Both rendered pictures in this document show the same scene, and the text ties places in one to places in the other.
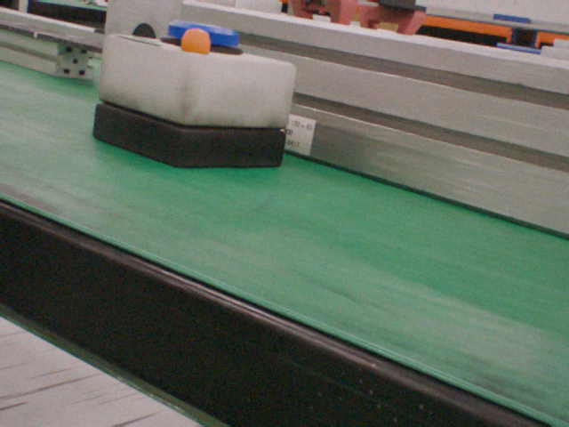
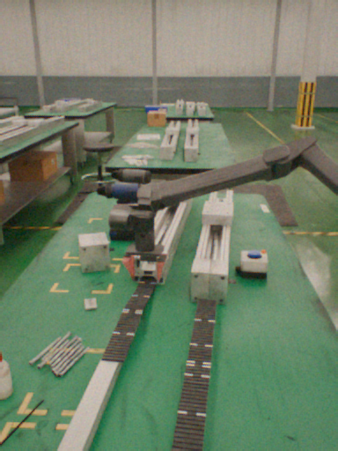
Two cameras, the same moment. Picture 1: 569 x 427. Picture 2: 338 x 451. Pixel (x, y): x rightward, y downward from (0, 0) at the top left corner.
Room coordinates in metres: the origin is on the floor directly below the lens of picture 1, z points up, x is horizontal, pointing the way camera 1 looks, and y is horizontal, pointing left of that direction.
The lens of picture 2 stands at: (1.44, 0.91, 1.40)
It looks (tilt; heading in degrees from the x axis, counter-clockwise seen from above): 20 degrees down; 236
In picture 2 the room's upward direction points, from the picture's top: straight up
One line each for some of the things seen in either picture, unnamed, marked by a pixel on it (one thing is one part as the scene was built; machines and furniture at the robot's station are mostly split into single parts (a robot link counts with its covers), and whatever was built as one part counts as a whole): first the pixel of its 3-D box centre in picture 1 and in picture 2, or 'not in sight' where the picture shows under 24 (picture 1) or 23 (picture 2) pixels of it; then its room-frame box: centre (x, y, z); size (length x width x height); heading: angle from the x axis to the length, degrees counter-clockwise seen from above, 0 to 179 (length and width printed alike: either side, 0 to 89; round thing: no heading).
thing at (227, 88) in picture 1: (205, 99); (251, 263); (0.54, 0.05, 0.81); 0.10 x 0.08 x 0.06; 137
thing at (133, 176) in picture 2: not in sight; (128, 194); (0.60, -0.64, 0.89); 0.20 x 0.08 x 0.22; 130
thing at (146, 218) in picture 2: not in sight; (142, 222); (0.88, -0.05, 0.99); 0.07 x 0.06 x 0.07; 130
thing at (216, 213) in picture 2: not in sight; (217, 216); (0.44, -0.24, 0.87); 0.16 x 0.11 x 0.07; 47
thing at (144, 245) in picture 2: not in sight; (144, 242); (0.88, -0.04, 0.93); 0.10 x 0.07 x 0.07; 137
